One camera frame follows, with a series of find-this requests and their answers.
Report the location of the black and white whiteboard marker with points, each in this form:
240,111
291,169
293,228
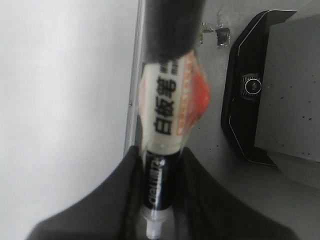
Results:
173,95

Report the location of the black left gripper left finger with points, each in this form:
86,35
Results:
109,212

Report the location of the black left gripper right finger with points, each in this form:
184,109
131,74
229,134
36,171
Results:
204,210

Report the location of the white whiteboard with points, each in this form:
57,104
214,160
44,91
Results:
65,74

